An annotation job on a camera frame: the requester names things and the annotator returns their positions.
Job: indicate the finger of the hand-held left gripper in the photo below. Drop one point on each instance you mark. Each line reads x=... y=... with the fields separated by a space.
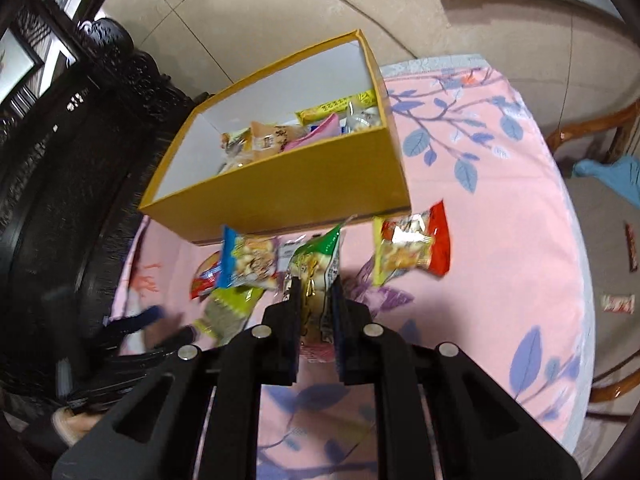
x=142 y=321

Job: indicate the yellow cardboard box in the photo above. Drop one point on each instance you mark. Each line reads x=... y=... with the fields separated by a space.
x=300 y=185

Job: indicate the brown red snack bar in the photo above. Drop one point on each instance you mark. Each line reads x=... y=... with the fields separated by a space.
x=632 y=247

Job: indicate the person's left hand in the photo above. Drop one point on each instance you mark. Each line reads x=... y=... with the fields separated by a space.
x=75 y=425

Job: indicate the wooden armchair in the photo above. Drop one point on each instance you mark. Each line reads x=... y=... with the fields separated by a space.
x=565 y=136

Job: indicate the blue windowed snack packet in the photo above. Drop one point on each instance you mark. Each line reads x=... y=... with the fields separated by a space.
x=247 y=260

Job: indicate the dark carved wooden cabinet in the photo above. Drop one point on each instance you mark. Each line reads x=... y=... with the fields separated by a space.
x=75 y=160

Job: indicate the yellow-green snack packet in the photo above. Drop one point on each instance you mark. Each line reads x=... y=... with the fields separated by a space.
x=227 y=310

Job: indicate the red yellow windowed snack packet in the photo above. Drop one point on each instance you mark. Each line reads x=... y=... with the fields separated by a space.
x=407 y=247

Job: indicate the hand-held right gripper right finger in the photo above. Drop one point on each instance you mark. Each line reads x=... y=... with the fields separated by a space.
x=352 y=340

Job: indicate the light blue cloth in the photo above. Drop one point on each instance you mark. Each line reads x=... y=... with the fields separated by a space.
x=620 y=175

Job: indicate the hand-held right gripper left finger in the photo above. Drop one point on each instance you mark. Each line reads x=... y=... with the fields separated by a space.
x=282 y=340

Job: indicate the heap of assorted snack packets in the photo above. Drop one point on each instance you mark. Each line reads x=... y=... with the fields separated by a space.
x=280 y=137

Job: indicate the green snack packet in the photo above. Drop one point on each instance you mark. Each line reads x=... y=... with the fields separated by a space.
x=315 y=265

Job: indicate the red white snack packet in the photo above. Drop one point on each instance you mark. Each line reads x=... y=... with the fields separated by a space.
x=617 y=304

